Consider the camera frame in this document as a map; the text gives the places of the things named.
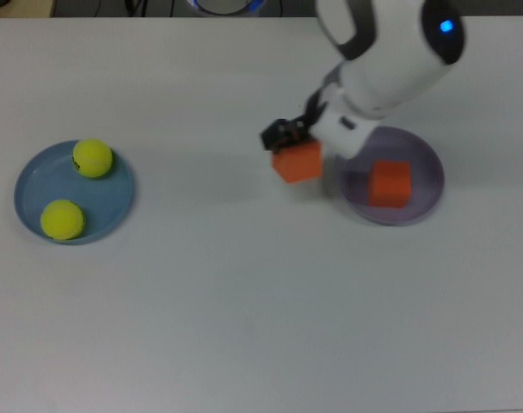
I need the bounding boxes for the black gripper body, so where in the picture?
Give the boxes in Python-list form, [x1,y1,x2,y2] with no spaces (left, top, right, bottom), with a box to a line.
[286,115,319,141]

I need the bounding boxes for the orange foam cube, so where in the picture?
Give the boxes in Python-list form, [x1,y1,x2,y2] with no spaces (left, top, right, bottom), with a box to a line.
[271,139,323,185]
[367,159,412,208]

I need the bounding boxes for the yellow tennis ball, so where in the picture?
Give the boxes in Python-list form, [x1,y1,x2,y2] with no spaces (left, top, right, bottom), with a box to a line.
[71,137,114,180]
[40,198,87,240]

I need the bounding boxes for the purple plate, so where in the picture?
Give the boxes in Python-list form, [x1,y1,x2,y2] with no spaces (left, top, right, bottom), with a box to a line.
[333,124,446,227]

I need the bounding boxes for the blue plate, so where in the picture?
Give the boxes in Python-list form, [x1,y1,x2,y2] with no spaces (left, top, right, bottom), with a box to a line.
[14,139,134,246]

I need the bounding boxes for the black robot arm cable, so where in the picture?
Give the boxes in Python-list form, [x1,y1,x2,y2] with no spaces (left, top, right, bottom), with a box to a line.
[302,88,327,126]

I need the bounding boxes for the black cable bundle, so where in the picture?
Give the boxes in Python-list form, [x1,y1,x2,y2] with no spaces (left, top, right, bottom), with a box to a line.
[122,0,150,17]

